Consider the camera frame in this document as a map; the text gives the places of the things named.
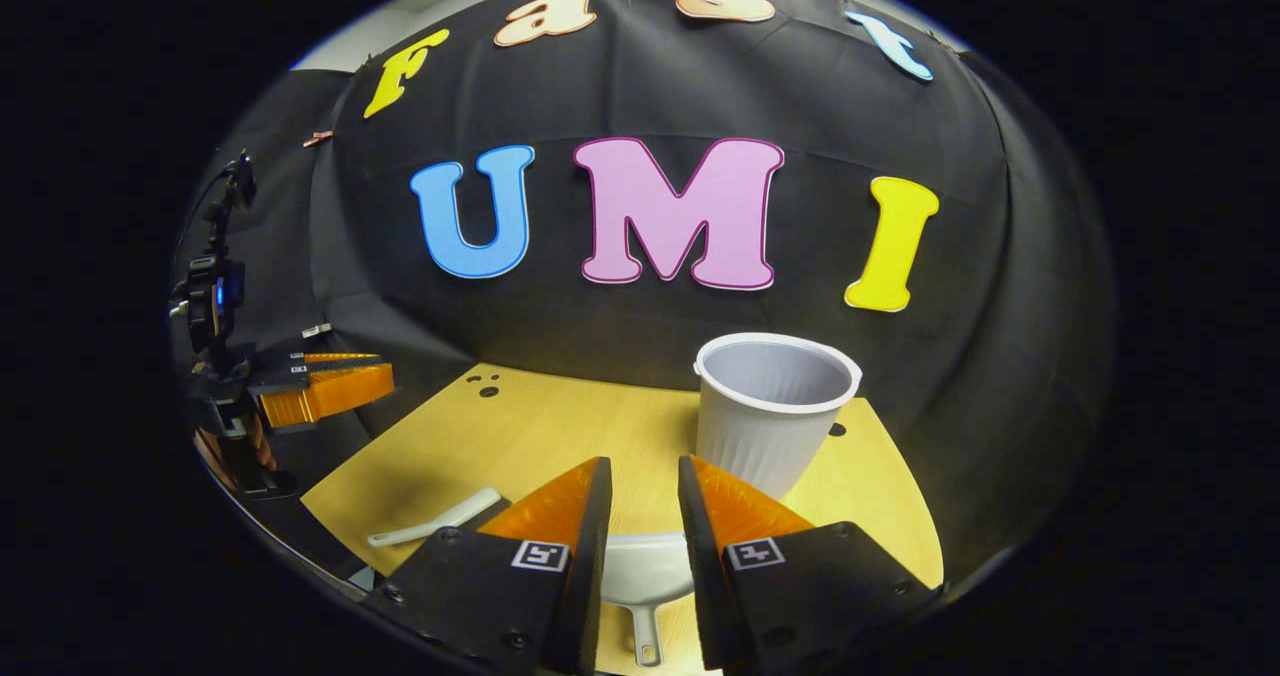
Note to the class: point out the grey plastic dustpan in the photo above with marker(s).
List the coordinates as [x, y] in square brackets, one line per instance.
[645, 571]

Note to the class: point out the wooden desktop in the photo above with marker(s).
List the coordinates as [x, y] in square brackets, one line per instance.
[560, 426]

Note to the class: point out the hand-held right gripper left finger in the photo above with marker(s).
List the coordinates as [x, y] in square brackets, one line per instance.
[590, 576]

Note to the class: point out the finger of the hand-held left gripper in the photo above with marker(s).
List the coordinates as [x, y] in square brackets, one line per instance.
[330, 396]
[340, 358]

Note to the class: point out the small grey broom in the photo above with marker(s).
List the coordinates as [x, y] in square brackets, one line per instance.
[440, 522]

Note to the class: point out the white ribbed garbage bin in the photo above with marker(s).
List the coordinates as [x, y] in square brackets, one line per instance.
[765, 426]

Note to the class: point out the black backdrop cloth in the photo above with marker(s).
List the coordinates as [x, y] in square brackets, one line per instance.
[640, 336]

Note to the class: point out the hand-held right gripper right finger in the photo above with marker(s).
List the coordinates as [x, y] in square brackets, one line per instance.
[700, 576]

